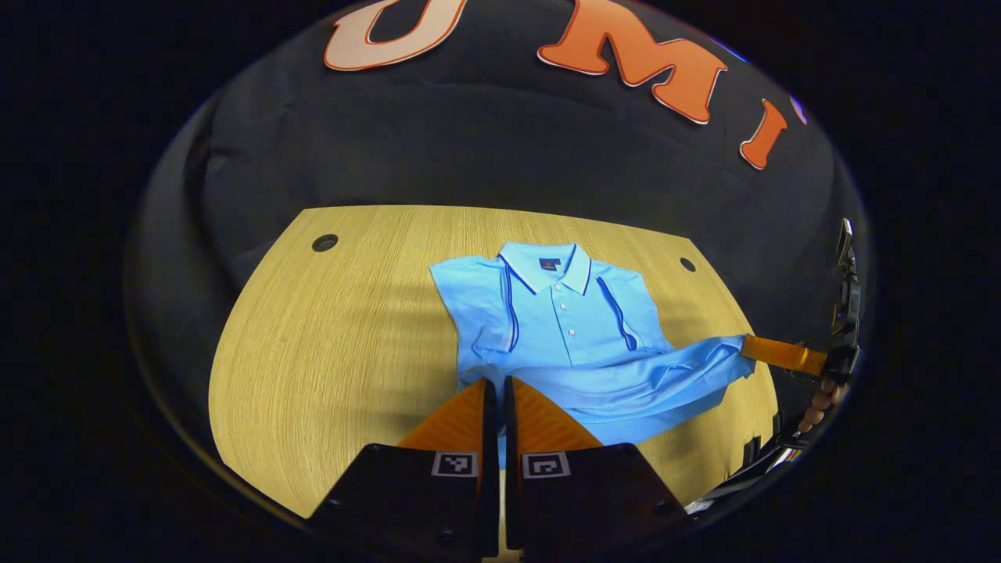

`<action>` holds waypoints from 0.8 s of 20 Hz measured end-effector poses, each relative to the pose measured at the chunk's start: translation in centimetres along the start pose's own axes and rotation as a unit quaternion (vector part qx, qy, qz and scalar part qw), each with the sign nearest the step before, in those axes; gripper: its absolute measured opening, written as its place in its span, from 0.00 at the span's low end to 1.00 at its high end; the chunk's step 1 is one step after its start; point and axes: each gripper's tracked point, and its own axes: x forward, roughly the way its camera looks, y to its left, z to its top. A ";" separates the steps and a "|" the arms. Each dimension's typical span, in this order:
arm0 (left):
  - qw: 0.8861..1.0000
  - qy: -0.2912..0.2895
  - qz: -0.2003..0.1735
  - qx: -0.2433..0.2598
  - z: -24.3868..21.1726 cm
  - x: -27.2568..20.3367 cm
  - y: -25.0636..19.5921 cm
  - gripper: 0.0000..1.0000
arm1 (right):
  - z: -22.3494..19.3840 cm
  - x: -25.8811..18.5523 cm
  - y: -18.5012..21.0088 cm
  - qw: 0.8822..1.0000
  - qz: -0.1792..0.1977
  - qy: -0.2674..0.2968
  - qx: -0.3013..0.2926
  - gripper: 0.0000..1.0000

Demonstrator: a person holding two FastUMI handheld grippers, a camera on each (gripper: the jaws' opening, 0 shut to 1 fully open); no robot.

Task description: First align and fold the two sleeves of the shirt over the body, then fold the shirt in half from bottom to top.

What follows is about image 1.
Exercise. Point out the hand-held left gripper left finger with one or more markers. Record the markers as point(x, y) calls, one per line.
point(489, 422)

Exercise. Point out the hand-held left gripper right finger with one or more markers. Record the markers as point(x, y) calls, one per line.
point(512, 422)

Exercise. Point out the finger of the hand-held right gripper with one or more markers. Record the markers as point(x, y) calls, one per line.
point(782, 356)

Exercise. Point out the light blue T-shirt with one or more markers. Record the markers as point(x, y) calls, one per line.
point(563, 320)

